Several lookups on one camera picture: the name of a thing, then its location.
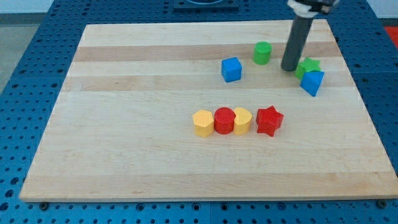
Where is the yellow pentagon block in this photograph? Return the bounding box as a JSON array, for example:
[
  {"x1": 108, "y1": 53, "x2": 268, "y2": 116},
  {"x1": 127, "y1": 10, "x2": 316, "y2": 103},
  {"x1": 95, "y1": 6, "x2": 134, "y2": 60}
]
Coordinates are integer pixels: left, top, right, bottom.
[{"x1": 192, "y1": 110, "x2": 214, "y2": 138}]

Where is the green cylinder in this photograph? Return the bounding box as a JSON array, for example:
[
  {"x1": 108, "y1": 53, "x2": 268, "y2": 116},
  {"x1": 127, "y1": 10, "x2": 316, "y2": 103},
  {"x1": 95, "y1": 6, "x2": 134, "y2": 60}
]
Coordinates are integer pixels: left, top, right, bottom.
[{"x1": 253, "y1": 42, "x2": 272, "y2": 65}]

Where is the blue cube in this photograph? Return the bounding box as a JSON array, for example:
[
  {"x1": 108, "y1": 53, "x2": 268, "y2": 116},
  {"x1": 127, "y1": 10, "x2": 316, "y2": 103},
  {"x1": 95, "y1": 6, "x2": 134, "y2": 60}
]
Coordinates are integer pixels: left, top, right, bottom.
[{"x1": 221, "y1": 57, "x2": 242, "y2": 83}]

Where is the red cylinder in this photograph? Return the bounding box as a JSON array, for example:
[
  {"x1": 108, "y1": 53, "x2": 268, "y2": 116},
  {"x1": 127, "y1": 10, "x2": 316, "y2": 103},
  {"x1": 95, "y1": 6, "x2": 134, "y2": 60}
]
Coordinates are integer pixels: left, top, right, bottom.
[{"x1": 214, "y1": 107, "x2": 236, "y2": 134}]

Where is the green star block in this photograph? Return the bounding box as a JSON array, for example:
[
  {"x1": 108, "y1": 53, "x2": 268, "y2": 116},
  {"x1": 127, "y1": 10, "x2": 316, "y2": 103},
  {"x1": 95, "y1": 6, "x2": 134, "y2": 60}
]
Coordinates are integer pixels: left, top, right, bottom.
[{"x1": 295, "y1": 57, "x2": 321, "y2": 80}]

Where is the wooden board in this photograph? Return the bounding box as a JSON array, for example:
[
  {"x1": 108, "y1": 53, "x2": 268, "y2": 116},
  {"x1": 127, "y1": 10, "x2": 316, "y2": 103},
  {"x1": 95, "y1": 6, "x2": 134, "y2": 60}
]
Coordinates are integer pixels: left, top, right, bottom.
[{"x1": 19, "y1": 19, "x2": 397, "y2": 202}]

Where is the red star block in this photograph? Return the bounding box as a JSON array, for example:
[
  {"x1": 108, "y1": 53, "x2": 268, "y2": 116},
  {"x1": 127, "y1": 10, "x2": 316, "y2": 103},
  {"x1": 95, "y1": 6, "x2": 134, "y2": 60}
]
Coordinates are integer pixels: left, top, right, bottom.
[{"x1": 256, "y1": 106, "x2": 284, "y2": 137}]

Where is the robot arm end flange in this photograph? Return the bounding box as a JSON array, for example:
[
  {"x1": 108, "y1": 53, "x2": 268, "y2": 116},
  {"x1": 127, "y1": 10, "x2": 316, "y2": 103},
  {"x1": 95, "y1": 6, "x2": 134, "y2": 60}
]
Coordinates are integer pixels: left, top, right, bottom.
[{"x1": 287, "y1": 0, "x2": 340, "y2": 18}]

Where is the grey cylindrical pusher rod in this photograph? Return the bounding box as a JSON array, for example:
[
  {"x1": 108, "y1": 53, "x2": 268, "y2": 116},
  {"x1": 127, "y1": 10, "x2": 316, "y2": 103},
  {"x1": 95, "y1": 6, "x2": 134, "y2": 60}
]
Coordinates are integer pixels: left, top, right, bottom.
[{"x1": 280, "y1": 16, "x2": 313, "y2": 72}]

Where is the blue triangular block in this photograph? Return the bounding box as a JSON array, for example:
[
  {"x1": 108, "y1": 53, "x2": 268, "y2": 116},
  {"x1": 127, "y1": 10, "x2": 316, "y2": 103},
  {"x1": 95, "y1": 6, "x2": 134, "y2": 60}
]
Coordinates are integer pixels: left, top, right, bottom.
[{"x1": 300, "y1": 71, "x2": 325, "y2": 97}]

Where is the yellow heart block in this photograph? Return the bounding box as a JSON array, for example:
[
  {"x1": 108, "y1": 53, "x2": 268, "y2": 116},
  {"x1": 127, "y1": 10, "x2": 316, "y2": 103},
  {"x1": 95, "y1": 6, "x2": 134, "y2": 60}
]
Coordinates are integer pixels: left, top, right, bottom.
[{"x1": 233, "y1": 107, "x2": 252, "y2": 135}]

